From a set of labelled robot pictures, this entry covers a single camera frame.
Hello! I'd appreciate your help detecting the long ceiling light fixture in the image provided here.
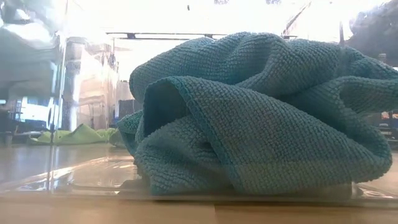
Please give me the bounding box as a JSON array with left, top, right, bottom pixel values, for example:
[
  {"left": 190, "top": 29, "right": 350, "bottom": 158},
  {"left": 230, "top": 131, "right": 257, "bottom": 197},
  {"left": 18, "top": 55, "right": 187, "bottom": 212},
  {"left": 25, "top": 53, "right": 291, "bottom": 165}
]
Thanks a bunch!
[{"left": 105, "top": 30, "right": 299, "bottom": 41}]

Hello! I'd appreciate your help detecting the bright green microfiber towel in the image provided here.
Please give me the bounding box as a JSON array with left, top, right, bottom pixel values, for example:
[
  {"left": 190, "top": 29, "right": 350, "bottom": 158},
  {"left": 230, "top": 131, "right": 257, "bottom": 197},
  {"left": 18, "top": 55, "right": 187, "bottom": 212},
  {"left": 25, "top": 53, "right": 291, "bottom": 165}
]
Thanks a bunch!
[{"left": 27, "top": 123, "right": 125, "bottom": 147}]

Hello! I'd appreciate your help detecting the large window dark frame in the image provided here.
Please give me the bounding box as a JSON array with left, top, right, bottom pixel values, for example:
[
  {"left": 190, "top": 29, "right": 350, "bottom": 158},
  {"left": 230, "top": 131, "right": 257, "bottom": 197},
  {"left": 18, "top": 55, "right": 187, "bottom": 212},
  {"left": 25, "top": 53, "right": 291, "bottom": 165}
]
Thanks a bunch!
[{"left": 14, "top": 96, "right": 58, "bottom": 130}]

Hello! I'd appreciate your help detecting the clear plastic bin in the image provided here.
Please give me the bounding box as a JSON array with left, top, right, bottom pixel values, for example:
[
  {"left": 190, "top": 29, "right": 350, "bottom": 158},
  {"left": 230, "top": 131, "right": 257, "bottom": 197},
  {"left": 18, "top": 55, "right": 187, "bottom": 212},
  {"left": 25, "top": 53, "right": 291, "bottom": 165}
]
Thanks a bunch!
[{"left": 0, "top": 0, "right": 398, "bottom": 206}]

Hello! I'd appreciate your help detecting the teal blue microfiber towel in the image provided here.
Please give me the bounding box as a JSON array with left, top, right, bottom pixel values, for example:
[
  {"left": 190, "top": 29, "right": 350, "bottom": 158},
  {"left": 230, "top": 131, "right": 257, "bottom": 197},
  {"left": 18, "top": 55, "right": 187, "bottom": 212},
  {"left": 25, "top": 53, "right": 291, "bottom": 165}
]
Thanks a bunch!
[{"left": 117, "top": 30, "right": 398, "bottom": 197}]

